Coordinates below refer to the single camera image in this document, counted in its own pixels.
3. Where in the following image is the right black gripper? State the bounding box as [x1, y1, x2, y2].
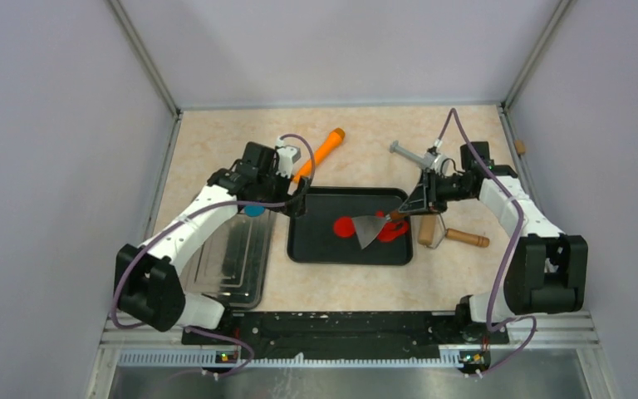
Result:
[400, 168, 475, 216]

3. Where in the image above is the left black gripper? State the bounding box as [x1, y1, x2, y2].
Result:
[256, 166, 307, 218]

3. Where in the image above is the wooden rolling pin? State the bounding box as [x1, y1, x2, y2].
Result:
[417, 214, 490, 249]

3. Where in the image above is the red dough piece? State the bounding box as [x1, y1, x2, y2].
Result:
[376, 219, 410, 243]

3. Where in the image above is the black baking tray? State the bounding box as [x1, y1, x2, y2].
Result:
[287, 186, 413, 266]

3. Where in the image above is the metal scraper wooden handle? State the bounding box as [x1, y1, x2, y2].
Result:
[351, 210, 408, 249]

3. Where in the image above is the round red dough wrapper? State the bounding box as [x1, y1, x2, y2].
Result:
[332, 216, 356, 239]

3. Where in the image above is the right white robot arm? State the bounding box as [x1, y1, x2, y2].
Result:
[389, 141, 588, 342]

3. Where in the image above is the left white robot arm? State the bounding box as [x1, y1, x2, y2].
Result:
[110, 135, 312, 344]

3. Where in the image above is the blue dough piece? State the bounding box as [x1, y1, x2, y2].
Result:
[243, 205, 266, 218]

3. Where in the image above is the grey dumbbell tool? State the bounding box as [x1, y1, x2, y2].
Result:
[389, 140, 434, 170]

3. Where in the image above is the orange toy carrot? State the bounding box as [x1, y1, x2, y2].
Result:
[292, 127, 346, 183]

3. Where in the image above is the silver metal tray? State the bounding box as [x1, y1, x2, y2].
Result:
[180, 210, 276, 310]

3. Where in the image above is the small wooden block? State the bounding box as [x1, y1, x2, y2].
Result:
[513, 140, 526, 156]

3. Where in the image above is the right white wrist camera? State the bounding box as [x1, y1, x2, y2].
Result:
[425, 140, 453, 175]

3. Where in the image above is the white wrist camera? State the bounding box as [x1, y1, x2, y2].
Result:
[425, 140, 453, 175]
[275, 138, 302, 179]

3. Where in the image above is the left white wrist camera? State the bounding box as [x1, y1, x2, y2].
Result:
[275, 138, 302, 179]

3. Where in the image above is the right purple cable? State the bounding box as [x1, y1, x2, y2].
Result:
[434, 107, 538, 376]

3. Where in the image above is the purple cable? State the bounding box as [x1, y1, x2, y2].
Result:
[108, 133, 317, 378]
[434, 107, 538, 376]

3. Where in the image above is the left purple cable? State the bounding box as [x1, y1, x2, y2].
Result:
[108, 133, 317, 378]

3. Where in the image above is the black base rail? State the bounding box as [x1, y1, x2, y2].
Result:
[213, 311, 509, 361]

